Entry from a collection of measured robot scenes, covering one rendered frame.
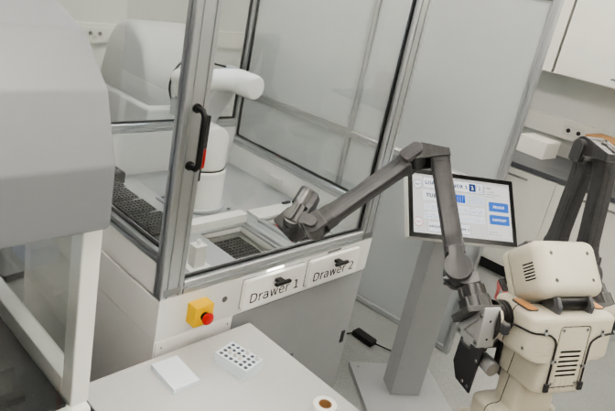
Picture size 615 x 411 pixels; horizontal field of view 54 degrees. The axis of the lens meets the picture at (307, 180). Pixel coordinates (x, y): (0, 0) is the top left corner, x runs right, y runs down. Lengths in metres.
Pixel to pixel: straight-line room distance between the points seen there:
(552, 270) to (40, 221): 1.21
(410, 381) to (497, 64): 1.66
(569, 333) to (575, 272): 0.16
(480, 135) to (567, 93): 2.00
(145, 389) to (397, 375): 1.61
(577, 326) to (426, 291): 1.26
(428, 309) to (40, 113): 2.17
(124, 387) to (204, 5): 1.06
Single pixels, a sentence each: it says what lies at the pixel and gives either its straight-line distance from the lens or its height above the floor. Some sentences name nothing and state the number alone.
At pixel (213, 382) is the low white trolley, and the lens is 1.87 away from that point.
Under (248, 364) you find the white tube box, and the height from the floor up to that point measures 0.79.
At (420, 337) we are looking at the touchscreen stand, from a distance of 3.03.
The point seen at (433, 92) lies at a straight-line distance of 3.43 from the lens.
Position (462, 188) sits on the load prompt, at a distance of 2.76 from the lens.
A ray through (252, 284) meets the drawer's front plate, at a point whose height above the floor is 0.92.
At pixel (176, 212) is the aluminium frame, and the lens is 1.72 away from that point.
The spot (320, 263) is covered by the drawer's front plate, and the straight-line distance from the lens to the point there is 2.27.
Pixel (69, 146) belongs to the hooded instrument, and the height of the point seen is 1.54.
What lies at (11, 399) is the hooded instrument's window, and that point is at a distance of 1.44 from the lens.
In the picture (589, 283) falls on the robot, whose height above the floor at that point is 1.31.
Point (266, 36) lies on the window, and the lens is 1.74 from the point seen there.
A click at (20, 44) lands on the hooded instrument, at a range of 1.24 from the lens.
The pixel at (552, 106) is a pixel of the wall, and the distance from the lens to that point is 5.26.
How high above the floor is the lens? 1.94
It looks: 19 degrees down
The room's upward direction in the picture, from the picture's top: 12 degrees clockwise
